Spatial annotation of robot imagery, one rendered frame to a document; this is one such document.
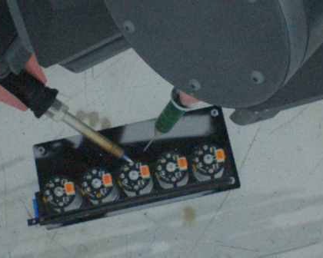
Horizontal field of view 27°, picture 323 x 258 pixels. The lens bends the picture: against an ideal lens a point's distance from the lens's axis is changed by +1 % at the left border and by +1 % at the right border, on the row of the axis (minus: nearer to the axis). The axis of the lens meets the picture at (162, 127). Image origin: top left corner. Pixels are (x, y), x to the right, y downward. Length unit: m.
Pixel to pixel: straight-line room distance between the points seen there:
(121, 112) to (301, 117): 0.15
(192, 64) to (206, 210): 0.39
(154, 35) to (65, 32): 0.04
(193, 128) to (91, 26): 0.36
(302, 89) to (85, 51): 0.09
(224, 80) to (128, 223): 0.40
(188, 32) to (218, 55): 0.01
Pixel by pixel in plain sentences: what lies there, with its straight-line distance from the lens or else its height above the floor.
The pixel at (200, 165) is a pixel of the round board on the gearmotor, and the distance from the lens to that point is 0.50.
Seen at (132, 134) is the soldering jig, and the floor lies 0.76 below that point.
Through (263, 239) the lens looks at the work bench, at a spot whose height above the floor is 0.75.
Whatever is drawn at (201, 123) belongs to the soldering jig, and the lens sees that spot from 0.56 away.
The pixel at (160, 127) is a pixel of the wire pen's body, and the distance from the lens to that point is 0.40.
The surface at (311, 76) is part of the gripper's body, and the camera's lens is 0.27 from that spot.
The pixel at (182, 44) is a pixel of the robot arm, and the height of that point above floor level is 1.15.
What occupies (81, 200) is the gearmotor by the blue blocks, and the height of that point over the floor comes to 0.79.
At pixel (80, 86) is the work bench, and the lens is 0.59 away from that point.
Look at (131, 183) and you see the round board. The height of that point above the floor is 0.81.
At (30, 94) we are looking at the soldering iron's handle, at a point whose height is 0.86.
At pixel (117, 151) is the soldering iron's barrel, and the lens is 0.49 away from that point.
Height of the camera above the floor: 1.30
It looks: 75 degrees down
